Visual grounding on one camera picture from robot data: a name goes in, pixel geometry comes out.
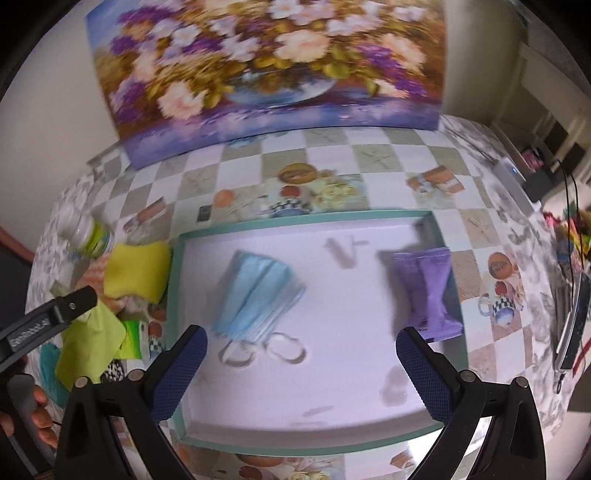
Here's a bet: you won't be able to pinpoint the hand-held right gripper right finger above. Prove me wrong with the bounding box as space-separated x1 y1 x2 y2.
396 327 546 480

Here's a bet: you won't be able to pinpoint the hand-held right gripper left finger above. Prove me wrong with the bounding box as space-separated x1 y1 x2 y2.
54 324 208 480

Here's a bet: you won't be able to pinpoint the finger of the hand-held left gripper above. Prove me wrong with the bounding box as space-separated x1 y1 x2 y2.
0 286 99 370

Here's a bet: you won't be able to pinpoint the yellow-green cloth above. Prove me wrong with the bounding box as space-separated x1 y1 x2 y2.
55 302 126 391

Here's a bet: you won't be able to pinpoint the yellow sponge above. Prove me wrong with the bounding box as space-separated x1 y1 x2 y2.
102 241 172 305

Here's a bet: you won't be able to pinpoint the person's left hand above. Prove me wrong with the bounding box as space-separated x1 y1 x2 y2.
30 384 62 449

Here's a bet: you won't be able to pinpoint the teal cloth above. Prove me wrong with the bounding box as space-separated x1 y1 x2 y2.
39 344 70 407

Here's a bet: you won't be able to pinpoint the orange patterned cloth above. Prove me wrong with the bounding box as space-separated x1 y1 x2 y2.
76 258 112 305

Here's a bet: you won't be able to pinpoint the green tissue packet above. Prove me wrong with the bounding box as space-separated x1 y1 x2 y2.
115 320 160 361

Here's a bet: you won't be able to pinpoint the dark seat with red edge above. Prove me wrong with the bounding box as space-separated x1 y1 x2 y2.
0 225 35 330

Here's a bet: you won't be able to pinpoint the black and white spotted fabric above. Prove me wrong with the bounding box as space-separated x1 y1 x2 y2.
102 357 127 384

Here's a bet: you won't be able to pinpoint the beige pink fluffy cloth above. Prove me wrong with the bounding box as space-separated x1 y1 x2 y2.
119 295 151 320

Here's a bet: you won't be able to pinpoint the white bottle with green label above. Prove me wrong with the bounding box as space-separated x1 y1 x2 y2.
58 205 115 259

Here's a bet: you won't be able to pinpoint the purple packet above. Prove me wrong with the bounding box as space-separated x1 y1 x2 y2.
392 247 464 342

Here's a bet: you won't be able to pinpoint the blue face mask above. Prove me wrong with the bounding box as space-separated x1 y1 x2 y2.
211 250 308 370

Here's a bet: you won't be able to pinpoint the silver flat device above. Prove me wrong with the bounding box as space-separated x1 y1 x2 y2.
553 277 591 374

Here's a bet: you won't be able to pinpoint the colourful toys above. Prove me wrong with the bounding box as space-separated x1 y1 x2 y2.
544 210 591 265

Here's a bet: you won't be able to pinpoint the white power bank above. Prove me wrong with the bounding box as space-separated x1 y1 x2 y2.
492 157 540 215

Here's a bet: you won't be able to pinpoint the black box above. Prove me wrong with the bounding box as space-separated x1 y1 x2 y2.
524 168 557 202

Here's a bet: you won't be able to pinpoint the checkered printed tablecloth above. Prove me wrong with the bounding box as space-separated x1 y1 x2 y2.
25 113 591 480

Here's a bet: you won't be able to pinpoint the floral painting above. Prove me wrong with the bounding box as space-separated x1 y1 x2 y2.
85 0 448 169

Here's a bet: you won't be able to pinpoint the white shelf unit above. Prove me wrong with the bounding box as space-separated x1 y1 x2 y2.
492 41 591 160

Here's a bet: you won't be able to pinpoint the black cable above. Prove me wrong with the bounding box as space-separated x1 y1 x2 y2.
556 159 580 296

